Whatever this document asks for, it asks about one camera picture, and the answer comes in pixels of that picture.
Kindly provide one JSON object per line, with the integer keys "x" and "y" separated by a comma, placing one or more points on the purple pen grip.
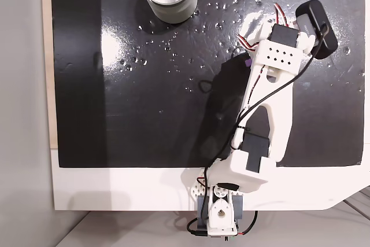
{"x": 248, "y": 62}

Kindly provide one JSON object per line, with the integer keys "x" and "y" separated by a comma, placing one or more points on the black webcam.
{"x": 318, "y": 24}

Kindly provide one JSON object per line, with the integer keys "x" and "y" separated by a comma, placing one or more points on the black table mat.
{"x": 144, "y": 114}

